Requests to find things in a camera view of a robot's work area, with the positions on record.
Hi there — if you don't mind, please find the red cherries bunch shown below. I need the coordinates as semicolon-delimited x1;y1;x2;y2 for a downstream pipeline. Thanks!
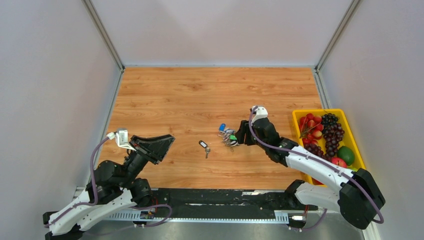
298;113;324;145

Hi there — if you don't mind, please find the yellow plastic tray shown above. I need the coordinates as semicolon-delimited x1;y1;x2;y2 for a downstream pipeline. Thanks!
292;108;366;171

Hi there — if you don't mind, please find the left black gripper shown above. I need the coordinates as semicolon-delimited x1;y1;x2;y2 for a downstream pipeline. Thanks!
119;133;176;188

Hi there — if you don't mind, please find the keyring with key bunch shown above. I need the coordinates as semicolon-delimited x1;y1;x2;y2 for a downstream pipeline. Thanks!
218;128;239;152

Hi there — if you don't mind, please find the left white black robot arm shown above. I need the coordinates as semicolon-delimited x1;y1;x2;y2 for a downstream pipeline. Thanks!
42;128;175;240

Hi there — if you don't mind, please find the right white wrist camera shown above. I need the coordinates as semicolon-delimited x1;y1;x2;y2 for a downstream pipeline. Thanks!
249;105;268;124

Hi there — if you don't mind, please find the key with blue tag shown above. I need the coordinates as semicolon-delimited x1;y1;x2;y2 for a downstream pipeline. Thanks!
218;123;226;133

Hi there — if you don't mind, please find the red apple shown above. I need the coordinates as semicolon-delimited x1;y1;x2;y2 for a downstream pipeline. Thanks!
331;157;348;168

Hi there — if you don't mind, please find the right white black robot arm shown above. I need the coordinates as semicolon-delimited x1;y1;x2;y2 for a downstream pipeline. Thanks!
235;117;386;230

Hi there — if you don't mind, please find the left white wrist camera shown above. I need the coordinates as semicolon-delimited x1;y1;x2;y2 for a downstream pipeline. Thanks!
106;128;135;151

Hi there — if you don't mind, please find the dark purple grapes bunch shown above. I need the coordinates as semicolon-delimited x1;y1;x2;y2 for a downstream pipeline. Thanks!
321;113;345;161

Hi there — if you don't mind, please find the dark red grapes bunch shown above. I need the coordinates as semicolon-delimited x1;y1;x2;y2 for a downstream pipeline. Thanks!
304;143;328;160

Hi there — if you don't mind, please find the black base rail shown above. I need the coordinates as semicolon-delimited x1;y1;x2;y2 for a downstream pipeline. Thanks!
147;188;317;220

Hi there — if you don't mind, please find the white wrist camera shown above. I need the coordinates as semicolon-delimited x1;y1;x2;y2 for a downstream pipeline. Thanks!
249;105;268;124
106;128;135;151

